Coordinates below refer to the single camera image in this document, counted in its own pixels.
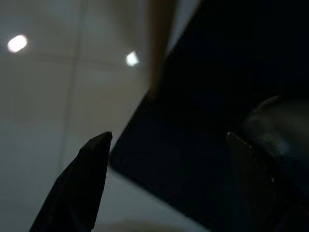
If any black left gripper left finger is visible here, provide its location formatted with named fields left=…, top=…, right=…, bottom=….
left=28, top=131, right=113, bottom=232

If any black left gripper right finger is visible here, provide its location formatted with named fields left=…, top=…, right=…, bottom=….
left=226, top=131, right=298, bottom=232

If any silver robot left foot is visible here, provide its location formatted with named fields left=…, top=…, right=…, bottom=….
left=241, top=95, right=309, bottom=159

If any black floor mat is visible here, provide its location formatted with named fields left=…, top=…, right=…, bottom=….
left=110, top=0, right=309, bottom=232

